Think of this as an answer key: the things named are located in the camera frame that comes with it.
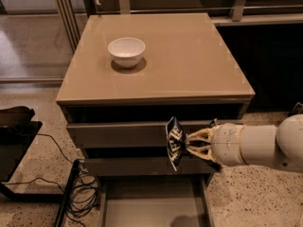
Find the open bottom drawer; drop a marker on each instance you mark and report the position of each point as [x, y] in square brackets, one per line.
[155, 201]

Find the top drawer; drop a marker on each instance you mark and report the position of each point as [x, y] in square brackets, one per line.
[118, 135]

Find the small dark floor object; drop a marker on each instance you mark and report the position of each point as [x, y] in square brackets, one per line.
[297, 109]

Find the tan drawer cabinet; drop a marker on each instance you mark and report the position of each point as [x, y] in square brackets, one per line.
[186, 71]

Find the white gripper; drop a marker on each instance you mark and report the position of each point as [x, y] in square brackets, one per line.
[226, 144]

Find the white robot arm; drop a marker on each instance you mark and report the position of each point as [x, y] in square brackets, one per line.
[280, 148]

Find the blue chip bag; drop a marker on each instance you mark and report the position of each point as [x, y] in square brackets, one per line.
[176, 142]

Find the middle drawer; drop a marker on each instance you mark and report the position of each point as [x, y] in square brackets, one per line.
[110, 167]

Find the white ceramic bowl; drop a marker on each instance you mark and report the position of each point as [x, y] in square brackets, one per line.
[126, 52]

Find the metal railing frame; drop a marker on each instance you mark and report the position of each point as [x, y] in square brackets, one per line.
[223, 12]

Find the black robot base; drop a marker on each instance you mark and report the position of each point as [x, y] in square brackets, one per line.
[17, 132]

